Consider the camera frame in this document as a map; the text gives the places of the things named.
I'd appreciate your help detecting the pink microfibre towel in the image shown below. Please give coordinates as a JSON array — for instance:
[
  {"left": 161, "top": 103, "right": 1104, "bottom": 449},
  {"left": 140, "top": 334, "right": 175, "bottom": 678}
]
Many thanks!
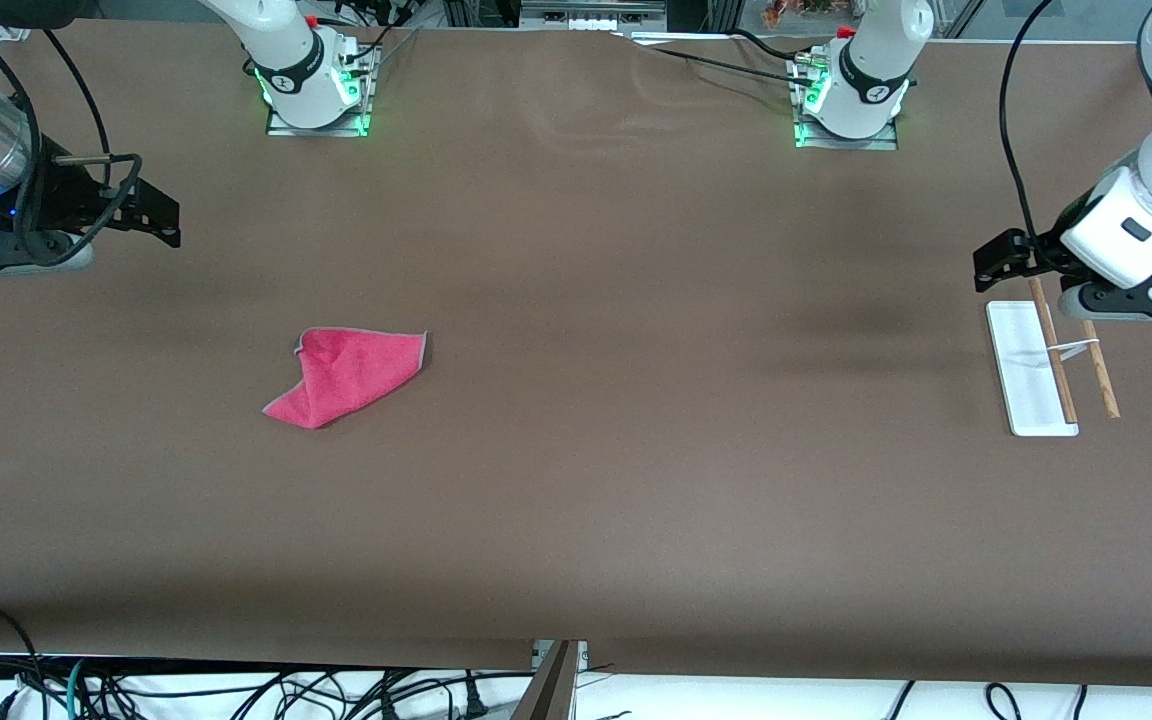
[{"left": 262, "top": 327, "right": 429, "bottom": 431}]

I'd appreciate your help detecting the white rack with wooden bars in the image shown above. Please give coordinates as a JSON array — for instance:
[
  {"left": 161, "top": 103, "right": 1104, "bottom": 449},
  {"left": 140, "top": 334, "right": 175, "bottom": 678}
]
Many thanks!
[{"left": 986, "top": 277, "right": 1122, "bottom": 438}]

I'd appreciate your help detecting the orange red object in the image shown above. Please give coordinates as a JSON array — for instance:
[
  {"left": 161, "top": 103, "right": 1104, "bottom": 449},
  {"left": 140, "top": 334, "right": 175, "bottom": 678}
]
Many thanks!
[{"left": 764, "top": 0, "right": 862, "bottom": 29}]

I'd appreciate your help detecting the grey metal box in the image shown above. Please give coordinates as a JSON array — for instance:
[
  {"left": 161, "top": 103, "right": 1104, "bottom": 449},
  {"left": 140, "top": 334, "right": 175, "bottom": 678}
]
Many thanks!
[{"left": 521, "top": 0, "right": 667, "bottom": 31}]

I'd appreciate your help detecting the brown table cover sheet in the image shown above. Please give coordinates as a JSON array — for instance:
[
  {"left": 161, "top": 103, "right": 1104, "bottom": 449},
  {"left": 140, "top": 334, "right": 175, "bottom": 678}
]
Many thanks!
[{"left": 0, "top": 20, "right": 1152, "bottom": 691}]

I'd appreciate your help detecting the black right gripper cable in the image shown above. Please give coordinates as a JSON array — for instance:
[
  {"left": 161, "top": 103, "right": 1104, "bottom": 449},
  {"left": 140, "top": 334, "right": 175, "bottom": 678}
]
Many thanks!
[{"left": 0, "top": 10, "right": 147, "bottom": 266}]

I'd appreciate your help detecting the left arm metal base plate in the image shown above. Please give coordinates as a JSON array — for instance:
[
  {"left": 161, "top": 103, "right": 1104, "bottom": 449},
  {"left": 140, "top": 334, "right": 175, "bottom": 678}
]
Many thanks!
[{"left": 791, "top": 55, "right": 899, "bottom": 151}]

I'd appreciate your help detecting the black right arm base cable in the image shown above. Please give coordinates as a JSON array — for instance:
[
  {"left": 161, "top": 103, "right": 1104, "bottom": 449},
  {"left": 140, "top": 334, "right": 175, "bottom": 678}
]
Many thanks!
[{"left": 321, "top": 10, "right": 419, "bottom": 73}]

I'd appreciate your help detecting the black arm base cable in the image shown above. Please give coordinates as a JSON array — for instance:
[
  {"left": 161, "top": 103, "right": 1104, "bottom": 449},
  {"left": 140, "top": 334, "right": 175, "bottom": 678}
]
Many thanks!
[
  {"left": 626, "top": 28, "right": 817, "bottom": 89},
  {"left": 321, "top": 10, "right": 419, "bottom": 73}
]

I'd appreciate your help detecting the black left arm base cable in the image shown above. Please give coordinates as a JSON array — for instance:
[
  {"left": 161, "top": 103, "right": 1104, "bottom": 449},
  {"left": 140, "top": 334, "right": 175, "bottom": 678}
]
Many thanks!
[{"left": 626, "top": 28, "right": 817, "bottom": 89}]

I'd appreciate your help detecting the teal cable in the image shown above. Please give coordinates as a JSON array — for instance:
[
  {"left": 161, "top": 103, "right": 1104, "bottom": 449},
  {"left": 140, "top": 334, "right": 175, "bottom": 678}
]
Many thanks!
[{"left": 62, "top": 658, "right": 89, "bottom": 720}]

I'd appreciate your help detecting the black cable bundle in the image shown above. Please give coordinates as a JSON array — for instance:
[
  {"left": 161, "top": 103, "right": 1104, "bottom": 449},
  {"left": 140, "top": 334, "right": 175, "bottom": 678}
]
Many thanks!
[{"left": 86, "top": 668, "right": 499, "bottom": 720}]

